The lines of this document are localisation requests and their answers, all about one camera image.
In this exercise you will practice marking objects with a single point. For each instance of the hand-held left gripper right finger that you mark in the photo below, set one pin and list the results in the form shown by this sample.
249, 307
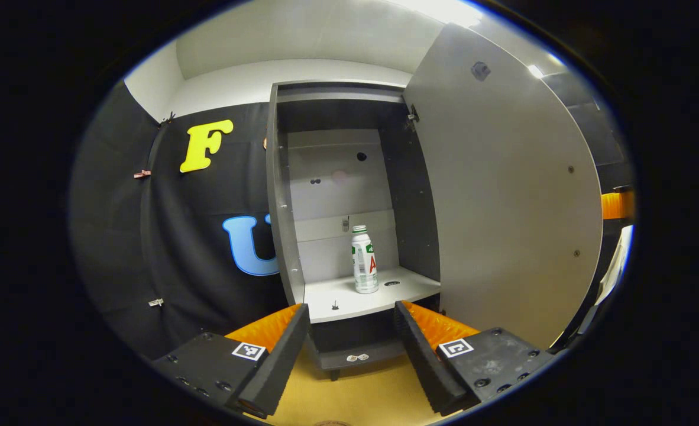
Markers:
423, 367

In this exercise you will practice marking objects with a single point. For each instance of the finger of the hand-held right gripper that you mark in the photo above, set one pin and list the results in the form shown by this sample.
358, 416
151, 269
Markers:
617, 205

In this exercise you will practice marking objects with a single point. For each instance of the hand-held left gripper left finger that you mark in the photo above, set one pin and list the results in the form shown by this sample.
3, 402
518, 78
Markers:
278, 367

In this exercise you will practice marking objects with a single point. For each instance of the round brown coaster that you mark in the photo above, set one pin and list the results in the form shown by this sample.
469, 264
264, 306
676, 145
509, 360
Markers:
332, 423

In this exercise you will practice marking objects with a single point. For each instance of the grey cabinet door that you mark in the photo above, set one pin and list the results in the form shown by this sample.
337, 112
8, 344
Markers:
503, 207

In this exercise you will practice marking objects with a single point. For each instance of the white plastic bottle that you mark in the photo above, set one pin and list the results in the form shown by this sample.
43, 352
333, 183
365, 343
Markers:
362, 266

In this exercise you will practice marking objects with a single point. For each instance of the dark grey cabinet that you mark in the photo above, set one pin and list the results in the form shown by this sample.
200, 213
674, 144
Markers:
283, 236

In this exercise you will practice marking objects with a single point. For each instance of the white cabinet shelf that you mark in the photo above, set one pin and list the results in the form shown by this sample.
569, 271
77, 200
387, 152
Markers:
361, 305

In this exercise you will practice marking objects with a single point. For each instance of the black backdrop cloth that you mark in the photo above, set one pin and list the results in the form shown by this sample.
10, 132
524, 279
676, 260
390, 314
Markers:
598, 136
166, 236

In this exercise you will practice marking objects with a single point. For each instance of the white clip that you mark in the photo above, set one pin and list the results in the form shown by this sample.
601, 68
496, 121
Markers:
156, 302

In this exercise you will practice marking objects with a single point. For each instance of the small ceiling light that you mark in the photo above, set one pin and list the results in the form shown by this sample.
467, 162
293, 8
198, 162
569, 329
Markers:
535, 71

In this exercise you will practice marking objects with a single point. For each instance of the red clip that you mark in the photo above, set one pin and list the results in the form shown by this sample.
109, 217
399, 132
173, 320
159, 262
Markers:
142, 174

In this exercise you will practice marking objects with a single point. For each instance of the black clip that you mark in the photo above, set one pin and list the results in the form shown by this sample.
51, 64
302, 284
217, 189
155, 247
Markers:
168, 118

